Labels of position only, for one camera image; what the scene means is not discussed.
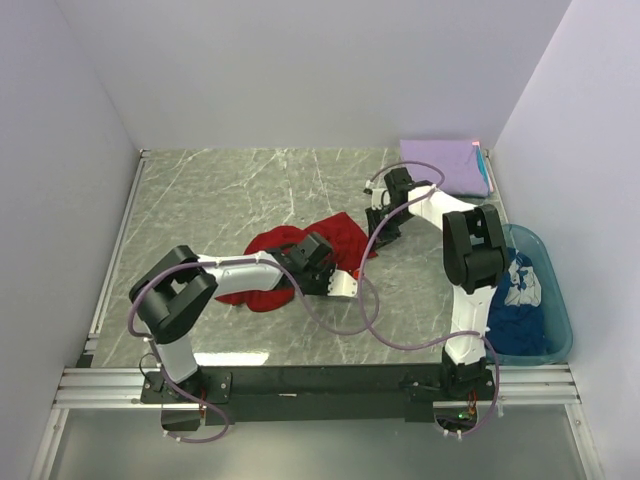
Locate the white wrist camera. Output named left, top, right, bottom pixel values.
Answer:
left=363, top=180, right=391, bottom=211
left=327, top=270, right=358, bottom=298

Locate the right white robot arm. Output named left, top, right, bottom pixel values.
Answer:
left=364, top=164, right=509, bottom=399

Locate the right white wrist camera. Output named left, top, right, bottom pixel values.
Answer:
left=363, top=180, right=391, bottom=211

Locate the black base beam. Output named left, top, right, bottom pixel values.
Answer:
left=139, top=363, right=496, bottom=427

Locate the folded light blue t shirt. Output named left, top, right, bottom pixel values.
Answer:
left=476, top=146, right=490, bottom=184

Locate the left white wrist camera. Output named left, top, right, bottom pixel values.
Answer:
left=327, top=270, right=358, bottom=298

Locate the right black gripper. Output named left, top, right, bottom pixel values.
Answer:
left=366, top=205, right=413, bottom=253

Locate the red t shirt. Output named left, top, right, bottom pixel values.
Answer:
left=216, top=212, right=369, bottom=313

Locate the folded pink t shirt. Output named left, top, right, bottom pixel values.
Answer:
left=471, top=140, right=495, bottom=194

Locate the folded purple t shirt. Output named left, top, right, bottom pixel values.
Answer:
left=400, top=140, right=490, bottom=198

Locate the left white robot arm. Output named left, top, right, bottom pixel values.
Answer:
left=128, top=233, right=338, bottom=402

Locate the blue plastic bin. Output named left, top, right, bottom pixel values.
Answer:
left=486, top=224, right=573, bottom=366

